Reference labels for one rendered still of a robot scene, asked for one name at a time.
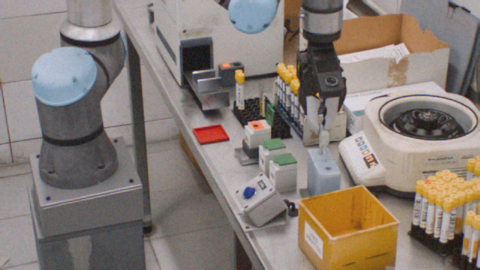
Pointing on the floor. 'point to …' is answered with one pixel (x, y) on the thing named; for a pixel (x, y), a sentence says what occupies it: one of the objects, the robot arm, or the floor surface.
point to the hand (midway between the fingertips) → (321, 130)
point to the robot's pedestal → (89, 245)
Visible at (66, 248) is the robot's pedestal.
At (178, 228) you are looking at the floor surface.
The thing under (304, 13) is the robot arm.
